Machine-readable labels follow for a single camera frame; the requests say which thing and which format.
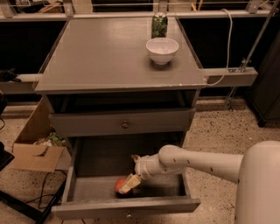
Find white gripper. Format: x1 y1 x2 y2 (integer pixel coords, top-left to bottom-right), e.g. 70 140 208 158
126 154 161 193

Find cardboard box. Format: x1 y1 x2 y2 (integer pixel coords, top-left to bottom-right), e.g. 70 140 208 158
12 100 71 172

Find white ceramic bowl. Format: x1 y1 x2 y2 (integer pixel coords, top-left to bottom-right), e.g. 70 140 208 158
146 38 179 65

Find open lower grey drawer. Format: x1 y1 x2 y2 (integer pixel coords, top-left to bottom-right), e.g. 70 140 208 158
52 133 200 220

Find black floor cable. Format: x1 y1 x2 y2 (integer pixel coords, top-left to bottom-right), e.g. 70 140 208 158
25 169 68 210

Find black stand base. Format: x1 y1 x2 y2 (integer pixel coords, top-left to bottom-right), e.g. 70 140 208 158
0 142 66 224

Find red apple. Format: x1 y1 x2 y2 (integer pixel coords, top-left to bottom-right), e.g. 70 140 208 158
115 178 129 194

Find green soda can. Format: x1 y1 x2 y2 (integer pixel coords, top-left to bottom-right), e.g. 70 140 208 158
151 12 168 39

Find grey drawer cabinet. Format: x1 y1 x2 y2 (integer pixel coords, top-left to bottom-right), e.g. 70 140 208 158
34 16 208 152

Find closed upper grey drawer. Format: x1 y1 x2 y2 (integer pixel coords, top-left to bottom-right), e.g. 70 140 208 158
49 108 195 137

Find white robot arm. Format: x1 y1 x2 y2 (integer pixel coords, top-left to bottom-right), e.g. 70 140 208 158
116 141 280 224

